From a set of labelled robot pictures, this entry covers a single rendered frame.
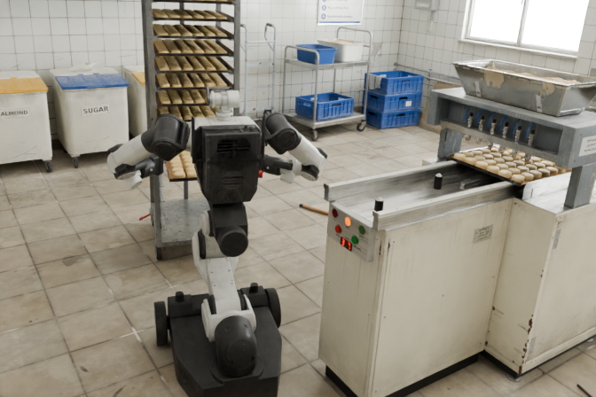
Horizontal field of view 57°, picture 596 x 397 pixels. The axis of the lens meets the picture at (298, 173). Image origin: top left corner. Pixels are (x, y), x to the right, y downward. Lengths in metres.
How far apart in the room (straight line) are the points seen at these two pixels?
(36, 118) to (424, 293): 3.55
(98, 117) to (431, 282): 3.48
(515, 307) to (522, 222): 0.38
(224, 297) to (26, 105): 2.90
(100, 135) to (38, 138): 0.49
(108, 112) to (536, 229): 3.66
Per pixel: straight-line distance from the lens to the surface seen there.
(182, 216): 3.63
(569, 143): 2.24
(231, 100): 2.13
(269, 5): 6.21
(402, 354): 2.31
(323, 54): 5.79
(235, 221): 2.14
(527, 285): 2.48
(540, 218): 2.36
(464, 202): 2.18
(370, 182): 2.21
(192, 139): 2.05
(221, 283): 2.47
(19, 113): 4.84
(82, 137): 4.99
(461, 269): 2.32
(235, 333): 2.19
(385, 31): 7.25
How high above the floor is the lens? 1.65
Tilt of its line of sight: 20 degrees down
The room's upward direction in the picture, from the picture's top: 3 degrees clockwise
